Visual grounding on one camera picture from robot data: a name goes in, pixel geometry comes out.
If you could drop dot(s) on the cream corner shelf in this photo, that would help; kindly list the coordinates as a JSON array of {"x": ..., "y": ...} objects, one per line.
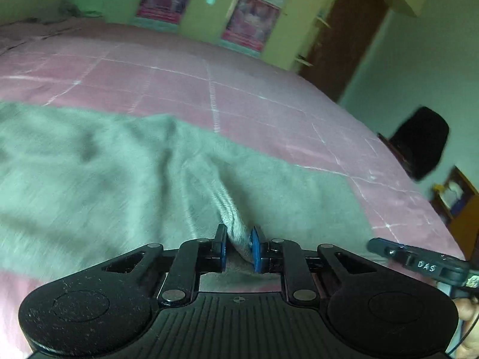
[{"x": 322, "y": 22}]

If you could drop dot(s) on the brown wooden door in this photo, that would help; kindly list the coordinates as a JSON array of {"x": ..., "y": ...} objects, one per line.
[{"x": 344, "y": 41}]

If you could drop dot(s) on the mauve blanket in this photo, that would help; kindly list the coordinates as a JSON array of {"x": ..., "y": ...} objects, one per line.
[{"x": 33, "y": 33}]

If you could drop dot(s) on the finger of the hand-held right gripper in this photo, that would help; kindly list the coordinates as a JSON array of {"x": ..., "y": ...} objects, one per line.
[{"x": 389, "y": 249}]

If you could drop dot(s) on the pale yellow object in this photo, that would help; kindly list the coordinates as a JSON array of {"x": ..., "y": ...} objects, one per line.
[{"x": 451, "y": 192}]

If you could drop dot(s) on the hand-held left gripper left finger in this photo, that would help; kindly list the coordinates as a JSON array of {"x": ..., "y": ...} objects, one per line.
[{"x": 223, "y": 254}]

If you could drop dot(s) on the bed with pink checked sheet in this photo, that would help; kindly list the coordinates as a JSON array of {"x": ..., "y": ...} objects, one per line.
[{"x": 262, "y": 97}]

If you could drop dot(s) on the person's right hand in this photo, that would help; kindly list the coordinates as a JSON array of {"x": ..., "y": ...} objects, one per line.
[{"x": 469, "y": 310}]

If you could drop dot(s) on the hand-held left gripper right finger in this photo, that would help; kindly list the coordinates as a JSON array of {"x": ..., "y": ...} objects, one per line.
[{"x": 255, "y": 249}]

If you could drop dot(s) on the crumpled grey garment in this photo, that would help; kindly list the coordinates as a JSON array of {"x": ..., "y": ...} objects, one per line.
[{"x": 68, "y": 8}]

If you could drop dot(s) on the wooden side cabinet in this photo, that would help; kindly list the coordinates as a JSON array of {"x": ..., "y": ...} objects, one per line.
[{"x": 466, "y": 224}]

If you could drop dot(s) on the brown wooden chair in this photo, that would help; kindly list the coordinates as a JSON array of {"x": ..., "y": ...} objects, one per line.
[{"x": 393, "y": 151}]

